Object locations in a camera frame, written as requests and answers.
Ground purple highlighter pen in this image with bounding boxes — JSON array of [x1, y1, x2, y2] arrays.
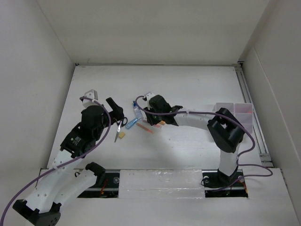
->
[[143, 119, 162, 129]]

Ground brown orange slim pen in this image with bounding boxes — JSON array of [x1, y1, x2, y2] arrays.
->
[[136, 123, 154, 134]]

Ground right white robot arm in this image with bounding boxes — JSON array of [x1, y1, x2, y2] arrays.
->
[[143, 92, 245, 188]]

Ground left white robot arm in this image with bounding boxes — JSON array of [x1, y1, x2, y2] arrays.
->
[[13, 97, 124, 226]]

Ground clear spray bottle blue cap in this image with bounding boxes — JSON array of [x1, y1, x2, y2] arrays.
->
[[133, 101, 144, 121]]

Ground blue correction tape dispenser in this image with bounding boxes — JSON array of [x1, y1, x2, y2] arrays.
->
[[125, 118, 138, 129]]

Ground yellow eraser block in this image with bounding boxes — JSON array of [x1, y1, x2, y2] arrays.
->
[[118, 132, 125, 139]]

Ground clear compartment organizer box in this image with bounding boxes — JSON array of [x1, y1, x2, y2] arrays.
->
[[213, 103, 253, 134]]

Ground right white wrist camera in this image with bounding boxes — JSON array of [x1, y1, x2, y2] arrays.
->
[[143, 92, 155, 101]]

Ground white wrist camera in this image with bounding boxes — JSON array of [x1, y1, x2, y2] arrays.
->
[[80, 89, 98, 108], [143, 92, 155, 101]]

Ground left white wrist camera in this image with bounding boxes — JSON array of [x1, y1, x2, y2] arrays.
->
[[80, 89, 98, 108]]

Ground black handled scissors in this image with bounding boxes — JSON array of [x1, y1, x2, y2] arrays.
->
[[114, 117, 128, 143]]

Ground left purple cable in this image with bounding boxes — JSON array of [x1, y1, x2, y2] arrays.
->
[[0, 96, 112, 226]]

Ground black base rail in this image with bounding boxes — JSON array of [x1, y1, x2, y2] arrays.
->
[[79, 169, 248, 199]]

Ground aluminium frame rail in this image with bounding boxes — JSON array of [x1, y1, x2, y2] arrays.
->
[[234, 61, 274, 168]]

